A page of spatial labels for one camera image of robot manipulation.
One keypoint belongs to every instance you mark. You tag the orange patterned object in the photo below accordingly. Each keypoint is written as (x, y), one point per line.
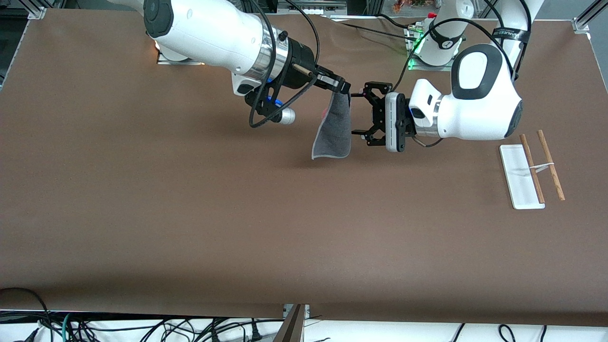
(408, 4)

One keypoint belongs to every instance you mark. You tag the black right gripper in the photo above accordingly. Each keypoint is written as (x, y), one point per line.
(298, 58)

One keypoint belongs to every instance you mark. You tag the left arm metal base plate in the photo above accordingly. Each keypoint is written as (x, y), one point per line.
(413, 66)

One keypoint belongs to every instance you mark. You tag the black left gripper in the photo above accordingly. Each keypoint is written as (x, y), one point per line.
(378, 115)

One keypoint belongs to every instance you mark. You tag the pink and grey towel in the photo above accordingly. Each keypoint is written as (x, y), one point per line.
(335, 133)

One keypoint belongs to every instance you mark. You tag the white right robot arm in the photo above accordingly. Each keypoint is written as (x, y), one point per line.
(213, 33)

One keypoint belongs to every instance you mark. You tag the aluminium corner bracket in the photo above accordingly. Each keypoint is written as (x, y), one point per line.
(38, 13)
(582, 24)

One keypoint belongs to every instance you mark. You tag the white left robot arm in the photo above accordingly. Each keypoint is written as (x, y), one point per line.
(475, 109)

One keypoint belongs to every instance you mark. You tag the white power strip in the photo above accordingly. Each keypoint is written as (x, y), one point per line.
(312, 11)

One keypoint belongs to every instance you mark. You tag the white flat plate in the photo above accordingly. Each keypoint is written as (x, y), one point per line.
(354, 18)

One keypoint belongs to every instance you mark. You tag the white rack with wooden bars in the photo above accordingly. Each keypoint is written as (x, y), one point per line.
(520, 180)

